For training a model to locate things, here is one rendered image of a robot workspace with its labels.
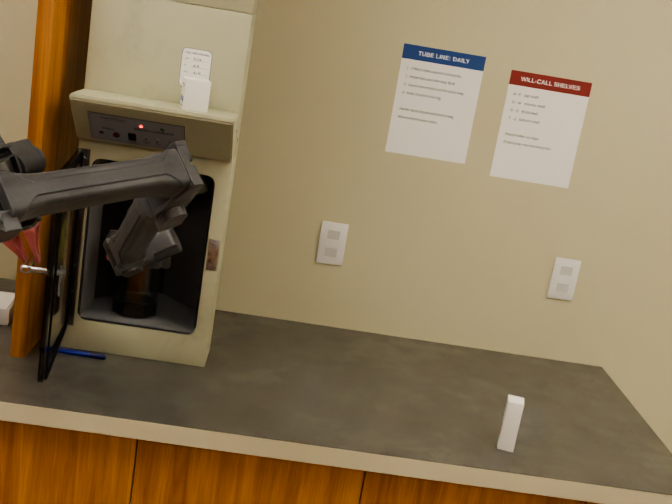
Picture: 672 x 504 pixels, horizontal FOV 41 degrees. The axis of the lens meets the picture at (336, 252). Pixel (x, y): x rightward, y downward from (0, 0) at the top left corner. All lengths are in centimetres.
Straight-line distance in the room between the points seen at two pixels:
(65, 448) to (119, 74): 75
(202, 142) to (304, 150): 54
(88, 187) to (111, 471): 76
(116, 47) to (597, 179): 127
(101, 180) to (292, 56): 112
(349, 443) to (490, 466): 28
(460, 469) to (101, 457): 70
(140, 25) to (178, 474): 90
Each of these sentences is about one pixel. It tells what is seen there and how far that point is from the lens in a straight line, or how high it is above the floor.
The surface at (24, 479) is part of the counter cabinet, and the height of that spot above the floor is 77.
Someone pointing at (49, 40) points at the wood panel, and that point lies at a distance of 187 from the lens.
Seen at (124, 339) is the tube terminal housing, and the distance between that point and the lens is 206.
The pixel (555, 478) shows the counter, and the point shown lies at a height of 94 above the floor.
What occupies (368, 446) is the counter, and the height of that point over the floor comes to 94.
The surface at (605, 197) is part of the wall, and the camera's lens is 249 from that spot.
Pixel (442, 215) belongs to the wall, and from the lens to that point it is 240.
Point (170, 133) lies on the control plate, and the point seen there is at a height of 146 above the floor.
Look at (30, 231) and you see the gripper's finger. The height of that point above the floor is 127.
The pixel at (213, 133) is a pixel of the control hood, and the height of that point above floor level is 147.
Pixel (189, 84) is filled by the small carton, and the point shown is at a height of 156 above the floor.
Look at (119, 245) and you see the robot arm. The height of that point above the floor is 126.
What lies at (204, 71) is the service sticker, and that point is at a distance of 191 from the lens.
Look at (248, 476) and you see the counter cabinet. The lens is 185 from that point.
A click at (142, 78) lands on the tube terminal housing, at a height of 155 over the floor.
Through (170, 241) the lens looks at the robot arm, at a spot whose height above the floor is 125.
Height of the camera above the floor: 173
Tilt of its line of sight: 14 degrees down
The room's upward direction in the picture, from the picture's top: 10 degrees clockwise
